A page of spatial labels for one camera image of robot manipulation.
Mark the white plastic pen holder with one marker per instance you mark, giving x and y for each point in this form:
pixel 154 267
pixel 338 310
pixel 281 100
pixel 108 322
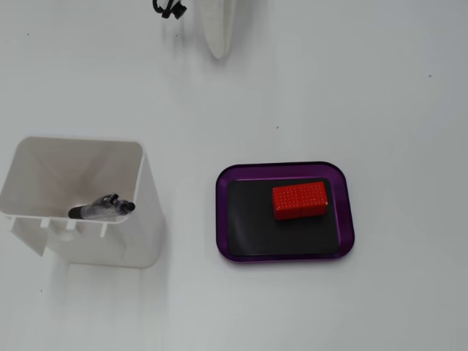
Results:
pixel 142 226

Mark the purple metal tray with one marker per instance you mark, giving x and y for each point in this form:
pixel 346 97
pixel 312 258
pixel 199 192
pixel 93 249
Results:
pixel 222 219

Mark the black mat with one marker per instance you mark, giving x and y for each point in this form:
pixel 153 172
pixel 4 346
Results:
pixel 256 226

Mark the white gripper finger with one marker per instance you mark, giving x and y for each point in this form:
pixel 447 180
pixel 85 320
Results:
pixel 218 25

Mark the black and clear pen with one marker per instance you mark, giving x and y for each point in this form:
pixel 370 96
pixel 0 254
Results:
pixel 98 210

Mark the red perforated block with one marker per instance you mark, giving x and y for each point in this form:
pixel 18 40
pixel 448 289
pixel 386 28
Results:
pixel 300 199

